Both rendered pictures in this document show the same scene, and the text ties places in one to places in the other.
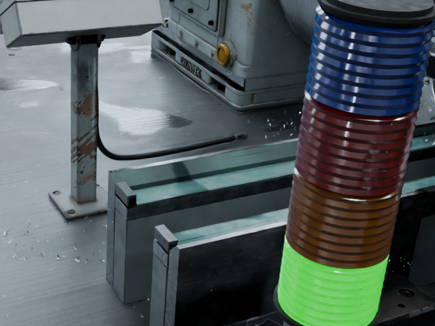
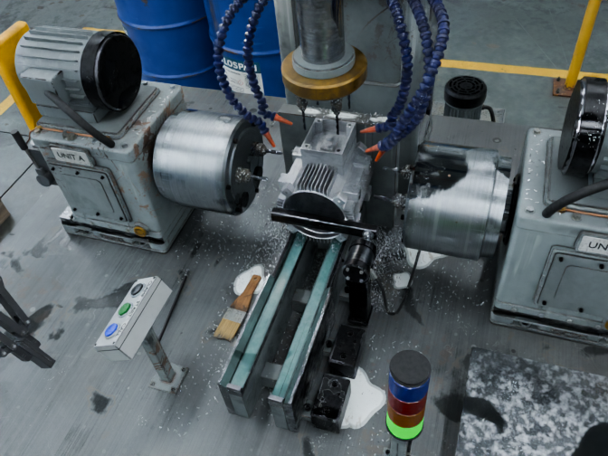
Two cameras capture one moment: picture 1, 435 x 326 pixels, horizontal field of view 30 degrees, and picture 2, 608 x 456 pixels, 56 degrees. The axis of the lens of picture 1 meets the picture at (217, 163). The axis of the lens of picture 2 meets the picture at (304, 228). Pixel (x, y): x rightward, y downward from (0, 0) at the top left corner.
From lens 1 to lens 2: 0.72 m
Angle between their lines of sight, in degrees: 34
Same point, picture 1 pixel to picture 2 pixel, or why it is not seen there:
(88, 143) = (164, 359)
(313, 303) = (412, 433)
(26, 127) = (80, 351)
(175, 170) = (236, 356)
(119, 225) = (235, 398)
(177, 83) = (112, 251)
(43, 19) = (134, 343)
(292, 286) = (403, 433)
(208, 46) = (121, 227)
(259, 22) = (156, 209)
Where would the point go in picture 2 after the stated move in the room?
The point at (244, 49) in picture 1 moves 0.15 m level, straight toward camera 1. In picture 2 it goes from (154, 225) to (183, 257)
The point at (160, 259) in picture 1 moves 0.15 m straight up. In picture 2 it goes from (277, 406) to (267, 369)
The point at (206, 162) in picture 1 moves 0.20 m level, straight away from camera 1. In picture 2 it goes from (242, 340) to (191, 286)
